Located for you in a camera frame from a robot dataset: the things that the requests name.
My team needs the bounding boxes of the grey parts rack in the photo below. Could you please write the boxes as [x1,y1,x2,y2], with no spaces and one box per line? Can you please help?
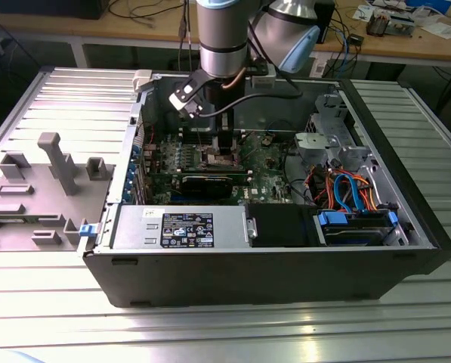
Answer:
[0,132,116,253]

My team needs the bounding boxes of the black PC case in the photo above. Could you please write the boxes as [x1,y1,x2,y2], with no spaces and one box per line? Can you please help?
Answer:
[82,70,451,309]

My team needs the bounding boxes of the hard disk in blue carrier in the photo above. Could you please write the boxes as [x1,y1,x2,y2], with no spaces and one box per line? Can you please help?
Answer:
[314,209,400,247]

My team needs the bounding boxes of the black camera cable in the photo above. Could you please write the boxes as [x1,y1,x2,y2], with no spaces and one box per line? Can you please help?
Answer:
[198,22,304,118]

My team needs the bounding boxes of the brown curved cable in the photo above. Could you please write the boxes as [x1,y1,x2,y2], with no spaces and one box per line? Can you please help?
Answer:
[220,67,247,91]

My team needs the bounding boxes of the blue data cable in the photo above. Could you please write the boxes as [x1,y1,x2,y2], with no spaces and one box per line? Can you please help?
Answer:
[332,170,366,213]

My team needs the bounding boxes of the white printed label sheet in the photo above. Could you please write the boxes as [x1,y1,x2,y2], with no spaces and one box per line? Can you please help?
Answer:
[308,51,334,79]

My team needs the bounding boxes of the thin metal locking lever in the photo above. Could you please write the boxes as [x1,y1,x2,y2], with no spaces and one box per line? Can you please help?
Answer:
[195,116,205,151]

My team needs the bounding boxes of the silver metal drive cage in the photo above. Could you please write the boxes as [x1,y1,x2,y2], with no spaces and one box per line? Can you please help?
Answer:
[293,92,377,171]

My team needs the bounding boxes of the black RAM slot row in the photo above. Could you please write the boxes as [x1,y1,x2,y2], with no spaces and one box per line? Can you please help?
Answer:
[149,165,251,182]
[178,128,249,144]

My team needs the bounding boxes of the grey metal device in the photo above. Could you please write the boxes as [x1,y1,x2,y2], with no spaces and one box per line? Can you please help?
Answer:
[389,13,417,38]

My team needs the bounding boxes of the green motherboard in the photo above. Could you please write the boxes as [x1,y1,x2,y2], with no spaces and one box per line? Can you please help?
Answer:
[141,128,309,207]

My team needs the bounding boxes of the large black box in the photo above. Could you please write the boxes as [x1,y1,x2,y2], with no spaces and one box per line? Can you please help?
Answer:
[0,0,105,20]

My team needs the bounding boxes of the copper finned heat sink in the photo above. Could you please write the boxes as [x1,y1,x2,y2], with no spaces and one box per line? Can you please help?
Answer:
[366,10,391,38]

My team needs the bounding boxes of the grey power supply with label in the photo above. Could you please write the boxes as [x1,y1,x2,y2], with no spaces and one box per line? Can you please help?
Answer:
[110,203,249,250]

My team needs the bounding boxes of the small grey wrist camera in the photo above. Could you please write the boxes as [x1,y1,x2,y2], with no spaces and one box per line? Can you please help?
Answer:
[250,73,278,90]

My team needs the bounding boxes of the orange wire bundle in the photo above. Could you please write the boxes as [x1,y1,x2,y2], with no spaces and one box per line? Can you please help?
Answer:
[306,168,381,211]

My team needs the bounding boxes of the black tower device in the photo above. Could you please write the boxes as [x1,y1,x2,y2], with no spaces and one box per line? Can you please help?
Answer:
[317,0,338,45]

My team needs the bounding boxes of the blue box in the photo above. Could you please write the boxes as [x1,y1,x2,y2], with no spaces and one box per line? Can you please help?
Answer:
[405,0,451,12]

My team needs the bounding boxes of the white papers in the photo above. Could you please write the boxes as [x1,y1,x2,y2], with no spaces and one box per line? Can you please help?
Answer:
[421,21,451,39]

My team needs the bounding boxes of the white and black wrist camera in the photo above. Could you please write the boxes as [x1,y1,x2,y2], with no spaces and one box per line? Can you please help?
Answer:
[168,80,206,119]

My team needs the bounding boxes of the black graphics card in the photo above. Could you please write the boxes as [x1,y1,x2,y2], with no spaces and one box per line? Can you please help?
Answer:
[179,173,234,200]

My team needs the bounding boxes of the metal socket cover frame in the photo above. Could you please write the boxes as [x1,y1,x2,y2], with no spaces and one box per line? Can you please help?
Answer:
[235,130,256,169]

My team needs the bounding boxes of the CPU socket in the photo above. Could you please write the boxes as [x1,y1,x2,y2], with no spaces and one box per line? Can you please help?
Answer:
[199,145,246,169]

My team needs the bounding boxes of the wooden workbench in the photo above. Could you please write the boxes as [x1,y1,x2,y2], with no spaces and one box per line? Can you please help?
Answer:
[0,0,451,71]

